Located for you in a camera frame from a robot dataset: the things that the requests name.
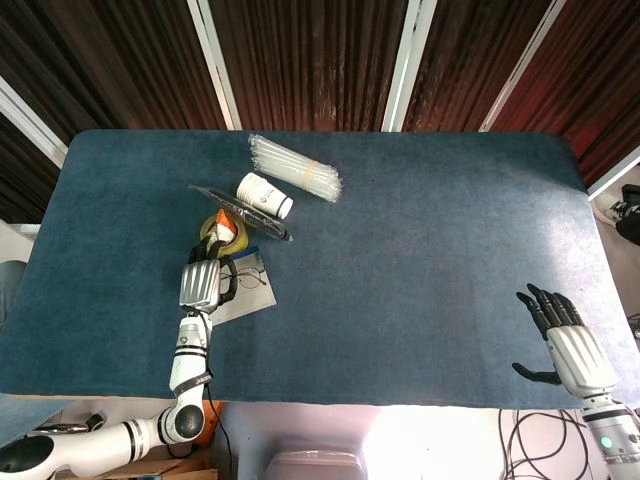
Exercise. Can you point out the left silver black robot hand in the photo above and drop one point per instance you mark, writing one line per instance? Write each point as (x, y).
(200, 285)

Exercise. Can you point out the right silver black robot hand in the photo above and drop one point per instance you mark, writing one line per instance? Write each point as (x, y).
(580, 355)

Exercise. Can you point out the black rimmed eyeglasses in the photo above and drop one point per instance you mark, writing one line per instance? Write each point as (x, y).
(250, 279)

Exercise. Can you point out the blue glasses case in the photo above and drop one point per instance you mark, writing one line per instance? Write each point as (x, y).
(250, 302)

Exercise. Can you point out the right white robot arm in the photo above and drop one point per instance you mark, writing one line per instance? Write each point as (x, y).
(612, 440)

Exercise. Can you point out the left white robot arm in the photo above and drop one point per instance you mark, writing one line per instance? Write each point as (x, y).
(187, 370)

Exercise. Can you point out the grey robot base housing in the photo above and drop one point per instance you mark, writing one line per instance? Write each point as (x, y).
(315, 465)

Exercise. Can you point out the orange white crumpled wrapper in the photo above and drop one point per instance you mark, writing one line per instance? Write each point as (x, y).
(222, 227)

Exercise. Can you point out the yellow tape roll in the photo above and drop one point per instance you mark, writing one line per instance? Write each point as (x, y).
(242, 240)

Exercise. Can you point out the black item in clear bag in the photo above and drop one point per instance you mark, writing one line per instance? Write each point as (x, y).
(250, 217)

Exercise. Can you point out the white paper cup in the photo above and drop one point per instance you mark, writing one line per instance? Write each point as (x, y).
(262, 195)

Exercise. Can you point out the white shoe beside partition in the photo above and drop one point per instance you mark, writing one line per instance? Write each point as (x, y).
(610, 207)

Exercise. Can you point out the bundle of wrapped clear straws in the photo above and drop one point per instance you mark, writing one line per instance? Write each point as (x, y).
(295, 167)

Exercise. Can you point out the blue table cloth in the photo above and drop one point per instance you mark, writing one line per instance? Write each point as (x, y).
(400, 280)

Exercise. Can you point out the dark brown pleated curtain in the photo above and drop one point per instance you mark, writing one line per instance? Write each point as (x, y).
(320, 60)

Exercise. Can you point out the white partition frame post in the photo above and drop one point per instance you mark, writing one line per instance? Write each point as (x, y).
(615, 177)
(30, 120)
(215, 65)
(522, 67)
(404, 65)

